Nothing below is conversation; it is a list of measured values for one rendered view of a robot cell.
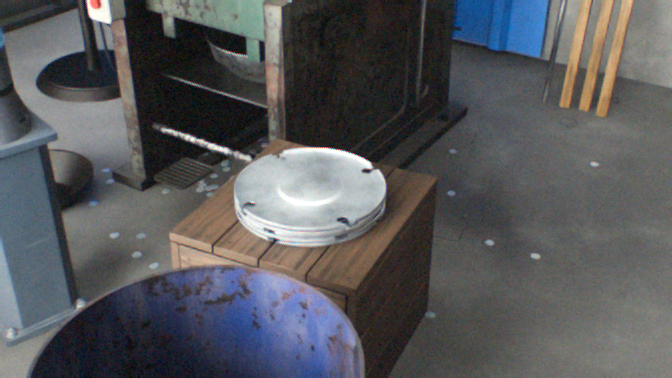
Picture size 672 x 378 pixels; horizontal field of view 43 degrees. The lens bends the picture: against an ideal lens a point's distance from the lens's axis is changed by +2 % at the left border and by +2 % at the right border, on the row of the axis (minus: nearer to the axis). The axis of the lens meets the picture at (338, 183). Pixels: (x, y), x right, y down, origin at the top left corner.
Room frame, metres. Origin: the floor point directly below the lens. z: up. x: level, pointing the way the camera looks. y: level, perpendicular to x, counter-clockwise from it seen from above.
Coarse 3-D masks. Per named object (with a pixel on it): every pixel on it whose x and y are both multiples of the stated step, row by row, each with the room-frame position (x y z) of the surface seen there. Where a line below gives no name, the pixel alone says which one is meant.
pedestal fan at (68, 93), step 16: (80, 0) 2.67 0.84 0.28; (80, 16) 2.67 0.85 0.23; (96, 48) 2.68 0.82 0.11; (48, 64) 2.72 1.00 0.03; (64, 64) 2.71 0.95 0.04; (80, 64) 2.71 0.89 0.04; (96, 64) 2.67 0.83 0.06; (48, 80) 2.58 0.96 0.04; (64, 80) 2.58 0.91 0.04; (80, 80) 2.58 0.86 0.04; (96, 80) 2.59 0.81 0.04; (112, 80) 2.59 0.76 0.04; (64, 96) 2.51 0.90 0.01; (80, 96) 2.50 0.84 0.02; (96, 96) 2.51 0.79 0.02; (112, 96) 2.52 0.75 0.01
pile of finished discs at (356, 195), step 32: (256, 160) 1.45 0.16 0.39; (288, 160) 1.46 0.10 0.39; (320, 160) 1.46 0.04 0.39; (352, 160) 1.46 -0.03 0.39; (256, 192) 1.34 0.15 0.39; (288, 192) 1.33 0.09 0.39; (320, 192) 1.33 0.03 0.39; (352, 192) 1.34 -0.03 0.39; (384, 192) 1.34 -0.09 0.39; (256, 224) 1.25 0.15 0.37; (288, 224) 1.24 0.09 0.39; (320, 224) 1.24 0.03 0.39; (352, 224) 1.26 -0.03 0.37
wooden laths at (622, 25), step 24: (624, 0) 2.45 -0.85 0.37; (576, 24) 2.51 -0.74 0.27; (600, 24) 2.49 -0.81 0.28; (624, 24) 2.44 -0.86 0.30; (552, 48) 2.54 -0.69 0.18; (576, 48) 2.50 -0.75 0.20; (600, 48) 2.47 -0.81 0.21; (552, 72) 2.53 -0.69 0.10; (576, 72) 2.48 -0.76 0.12; (600, 96) 2.42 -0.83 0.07
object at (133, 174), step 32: (128, 0) 1.99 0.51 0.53; (128, 32) 1.97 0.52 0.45; (160, 32) 2.08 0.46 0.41; (192, 32) 2.18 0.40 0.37; (128, 64) 1.97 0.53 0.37; (160, 64) 2.05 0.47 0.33; (128, 96) 1.98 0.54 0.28; (160, 96) 2.04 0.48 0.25; (192, 96) 2.16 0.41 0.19; (224, 96) 2.27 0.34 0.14; (128, 128) 1.99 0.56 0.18; (192, 128) 2.14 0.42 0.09; (224, 128) 2.24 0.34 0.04; (160, 160) 2.02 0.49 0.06
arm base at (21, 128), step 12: (12, 84) 1.47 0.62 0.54; (0, 96) 1.43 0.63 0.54; (12, 96) 1.46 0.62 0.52; (0, 108) 1.43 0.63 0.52; (12, 108) 1.44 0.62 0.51; (24, 108) 1.48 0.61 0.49; (0, 120) 1.42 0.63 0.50; (12, 120) 1.43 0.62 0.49; (24, 120) 1.46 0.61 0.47; (0, 132) 1.41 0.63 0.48; (12, 132) 1.42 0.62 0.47; (24, 132) 1.44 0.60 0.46; (0, 144) 1.40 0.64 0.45
